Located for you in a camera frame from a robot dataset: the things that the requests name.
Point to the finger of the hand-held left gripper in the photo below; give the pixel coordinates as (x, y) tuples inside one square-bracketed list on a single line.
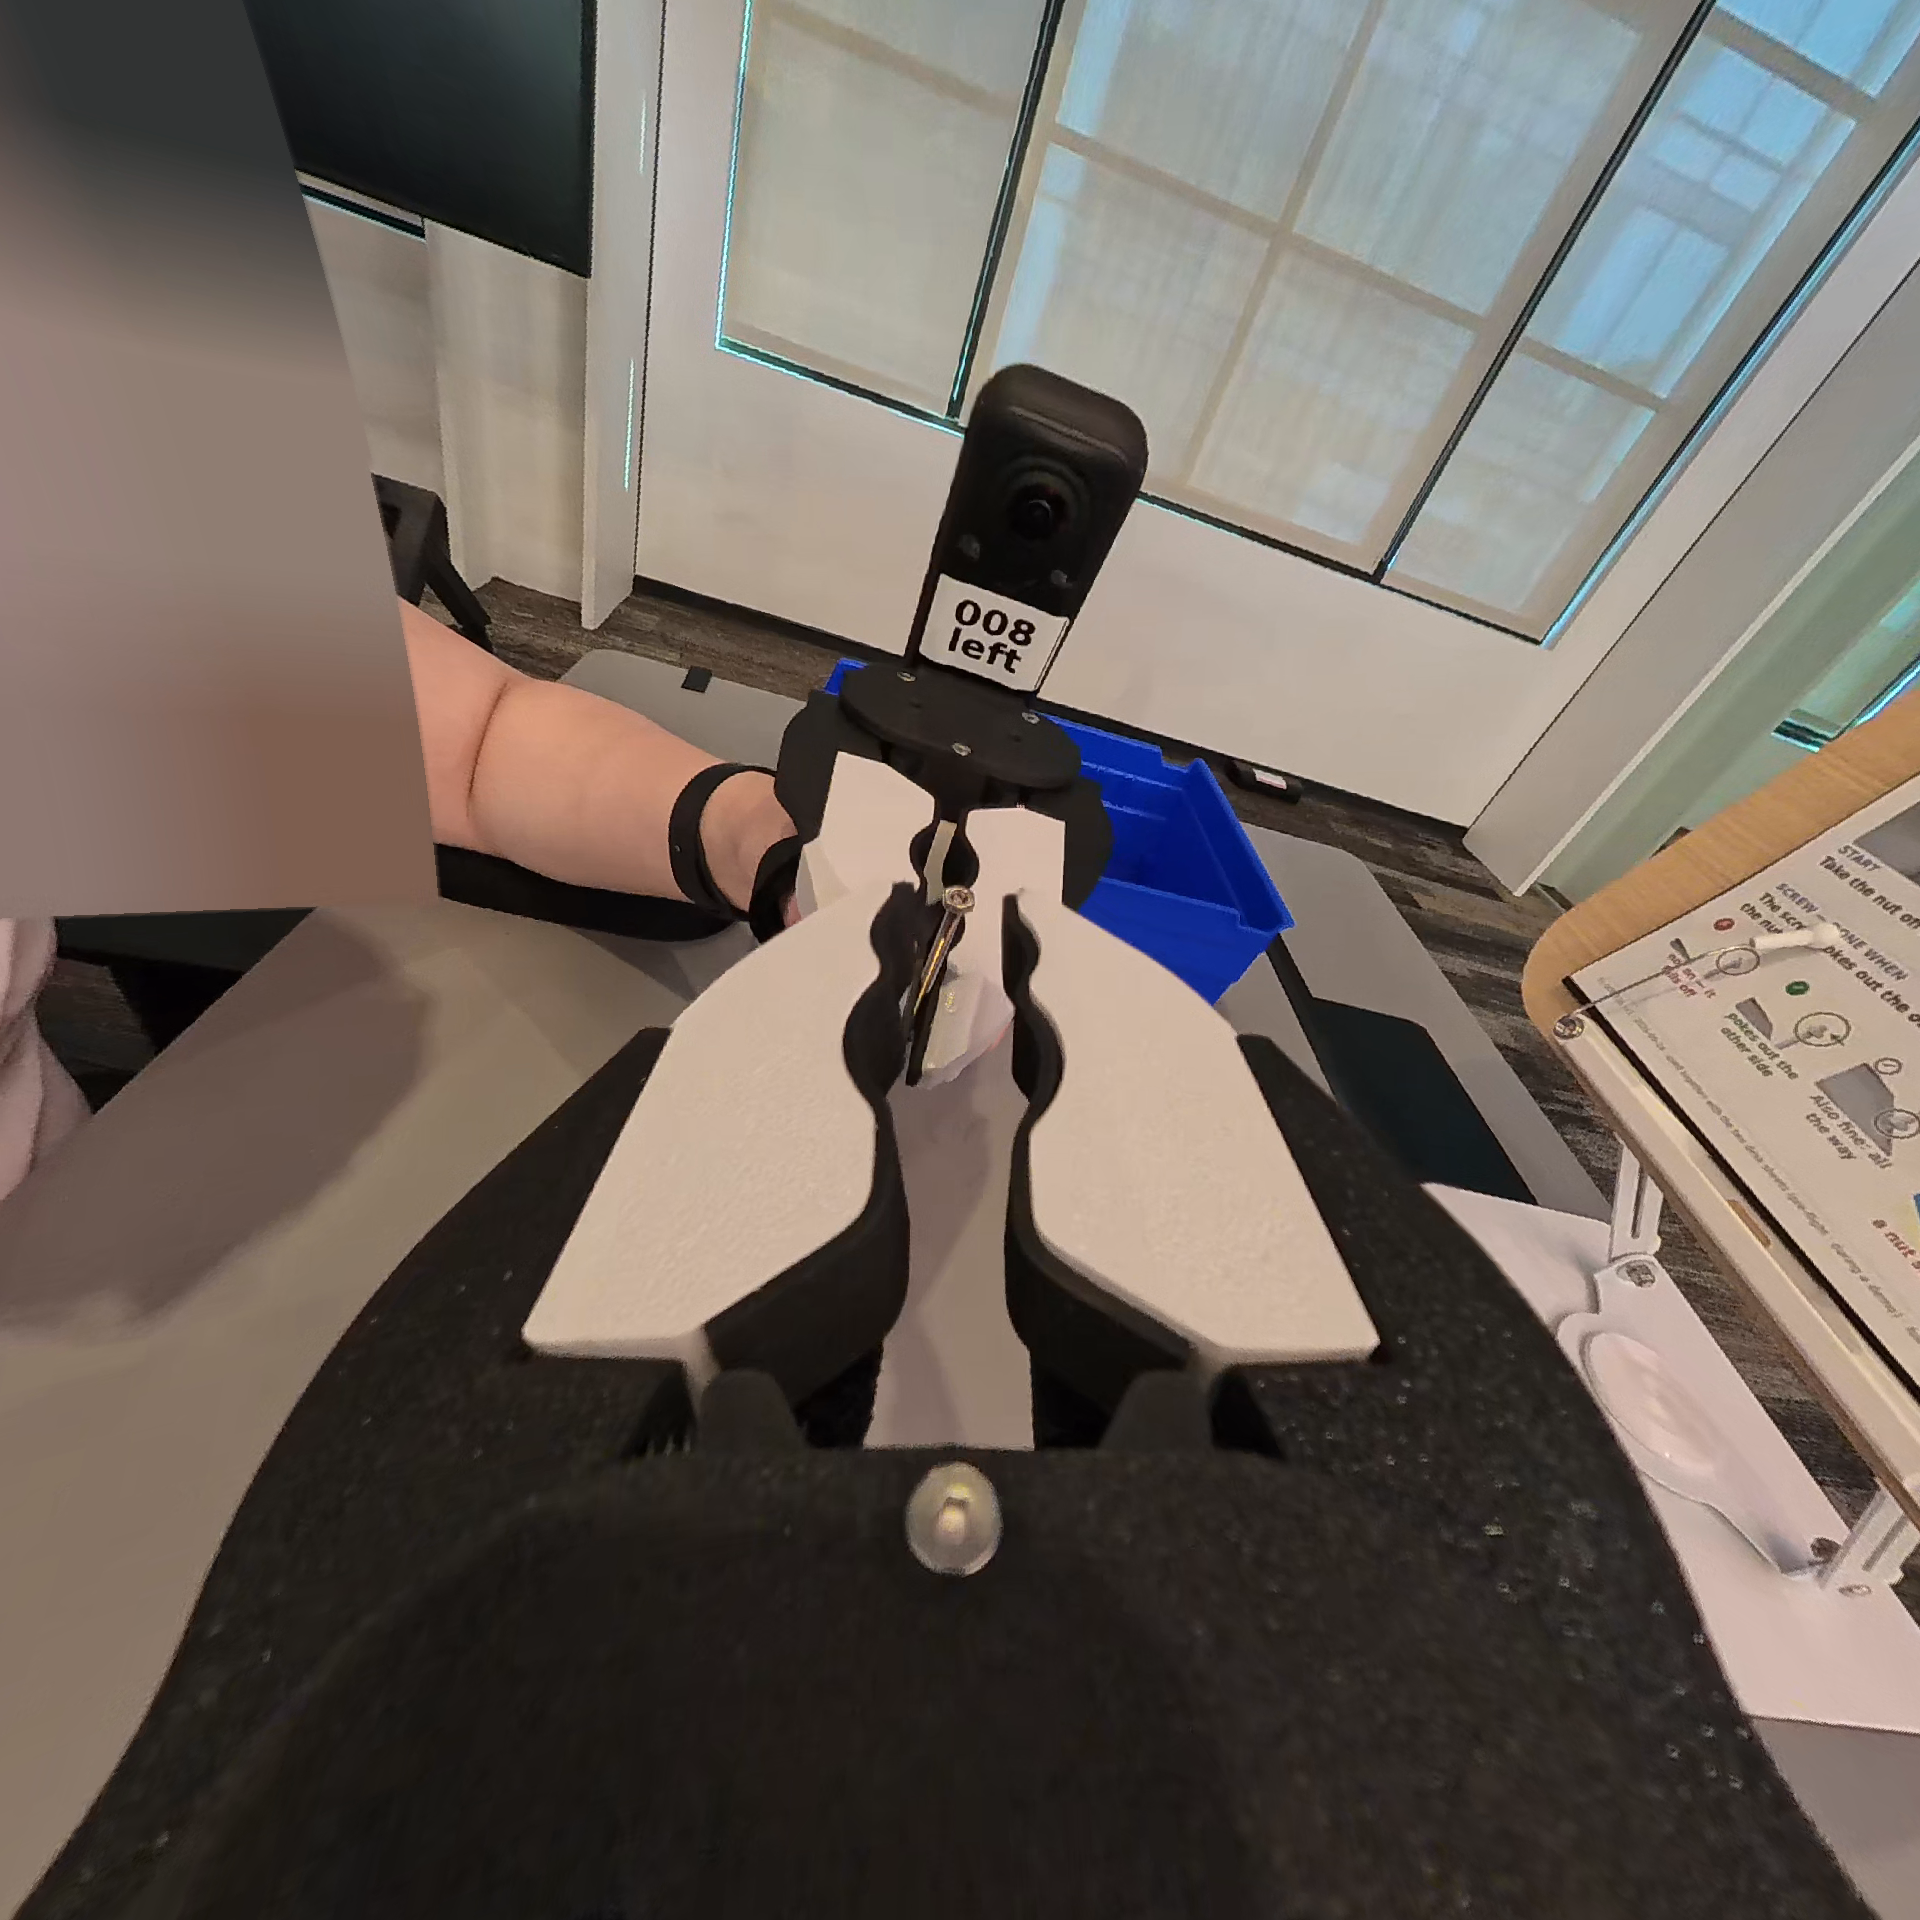
[(861, 827), (1019, 856)]

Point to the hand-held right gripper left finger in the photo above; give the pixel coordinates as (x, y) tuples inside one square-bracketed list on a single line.
[(720, 1171)]

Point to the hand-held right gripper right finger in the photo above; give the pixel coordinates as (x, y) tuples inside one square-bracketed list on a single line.
[(1184, 1185)]

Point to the steel bolt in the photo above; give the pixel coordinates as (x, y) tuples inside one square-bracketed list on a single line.
[(940, 975)]

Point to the blue plastic bin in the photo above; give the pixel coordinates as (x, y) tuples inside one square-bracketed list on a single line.
[(1171, 886)]

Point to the person's left forearm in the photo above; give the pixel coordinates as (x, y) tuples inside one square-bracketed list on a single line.
[(570, 780)]

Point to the person's left hand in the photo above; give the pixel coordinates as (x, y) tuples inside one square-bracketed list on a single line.
[(748, 840)]

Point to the small black floor object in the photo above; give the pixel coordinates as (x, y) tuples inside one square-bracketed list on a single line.
[(1265, 780)]

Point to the black wrist rest pad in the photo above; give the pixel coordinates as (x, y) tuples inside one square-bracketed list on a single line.
[(570, 913)]

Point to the white board stand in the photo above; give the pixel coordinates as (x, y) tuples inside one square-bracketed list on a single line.
[(1516, 1245)]

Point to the large paned window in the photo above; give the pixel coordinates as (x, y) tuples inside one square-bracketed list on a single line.
[(1349, 224)]

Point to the wooden instruction board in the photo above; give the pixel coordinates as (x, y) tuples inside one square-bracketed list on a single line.
[(1770, 1051)]

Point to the black monitor screen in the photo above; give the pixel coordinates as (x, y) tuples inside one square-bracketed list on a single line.
[(450, 119)]

